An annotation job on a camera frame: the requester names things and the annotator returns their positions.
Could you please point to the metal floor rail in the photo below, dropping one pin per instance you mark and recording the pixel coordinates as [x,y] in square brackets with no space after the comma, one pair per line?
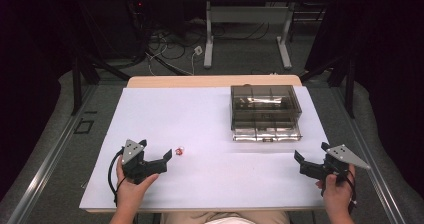
[50,164]
[373,164]

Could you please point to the clear smoky plastic drawer box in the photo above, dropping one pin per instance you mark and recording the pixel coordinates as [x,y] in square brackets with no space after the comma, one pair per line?
[265,114]

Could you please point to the small red and white object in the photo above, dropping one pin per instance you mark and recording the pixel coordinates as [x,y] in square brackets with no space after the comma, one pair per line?
[179,151]

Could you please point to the white desk with metal legs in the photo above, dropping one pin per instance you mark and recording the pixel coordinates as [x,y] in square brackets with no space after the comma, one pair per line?
[246,14]

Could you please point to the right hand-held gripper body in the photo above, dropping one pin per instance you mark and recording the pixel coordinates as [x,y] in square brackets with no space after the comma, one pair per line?
[333,162]

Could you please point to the white power plug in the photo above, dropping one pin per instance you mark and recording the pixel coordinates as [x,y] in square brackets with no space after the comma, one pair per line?
[198,50]

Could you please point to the dark curtain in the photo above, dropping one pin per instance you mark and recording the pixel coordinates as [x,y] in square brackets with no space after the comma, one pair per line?
[30,50]
[386,50]

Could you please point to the person's left hand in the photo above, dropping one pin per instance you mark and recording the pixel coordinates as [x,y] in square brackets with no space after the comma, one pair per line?
[131,192]

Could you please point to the person's beige pants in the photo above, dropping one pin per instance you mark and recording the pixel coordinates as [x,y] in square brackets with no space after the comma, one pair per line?
[186,218]

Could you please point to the person's white shirt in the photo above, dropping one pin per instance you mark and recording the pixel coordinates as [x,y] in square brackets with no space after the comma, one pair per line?
[230,221]

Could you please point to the black metal stand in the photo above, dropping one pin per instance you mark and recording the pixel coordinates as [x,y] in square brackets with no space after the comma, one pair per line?
[348,84]
[77,84]

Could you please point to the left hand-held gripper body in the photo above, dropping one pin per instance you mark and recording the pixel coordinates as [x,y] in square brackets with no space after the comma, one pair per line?
[133,157]

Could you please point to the person's right hand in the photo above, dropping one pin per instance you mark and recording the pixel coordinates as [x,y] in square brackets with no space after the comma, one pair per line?
[336,197]

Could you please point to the white table mat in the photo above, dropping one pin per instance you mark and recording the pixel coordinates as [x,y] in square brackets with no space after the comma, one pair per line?
[206,124]

